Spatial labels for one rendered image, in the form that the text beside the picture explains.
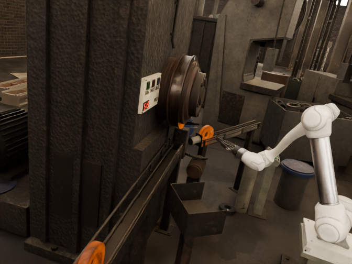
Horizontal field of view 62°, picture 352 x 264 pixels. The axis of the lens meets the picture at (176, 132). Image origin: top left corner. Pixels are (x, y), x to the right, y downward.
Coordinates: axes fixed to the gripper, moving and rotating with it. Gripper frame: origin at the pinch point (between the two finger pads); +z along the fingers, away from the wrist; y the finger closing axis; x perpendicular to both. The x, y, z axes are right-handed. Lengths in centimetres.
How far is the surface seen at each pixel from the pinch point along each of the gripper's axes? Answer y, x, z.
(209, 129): 0.6, 3.1, 13.8
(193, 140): -16.8, -4.3, 12.4
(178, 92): -65, 45, -10
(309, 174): 88, -26, -44
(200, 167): -17.3, -20.2, -3.0
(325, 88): 359, 10, 79
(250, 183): 35, -38, -20
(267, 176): 46, -29, -27
